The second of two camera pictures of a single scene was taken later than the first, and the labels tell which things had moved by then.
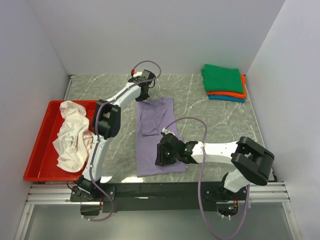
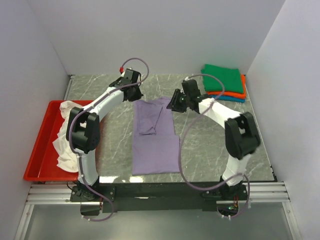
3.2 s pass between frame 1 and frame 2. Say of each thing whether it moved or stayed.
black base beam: stayed
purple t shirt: stayed
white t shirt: stayed
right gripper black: moved
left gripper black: moved
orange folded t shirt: stayed
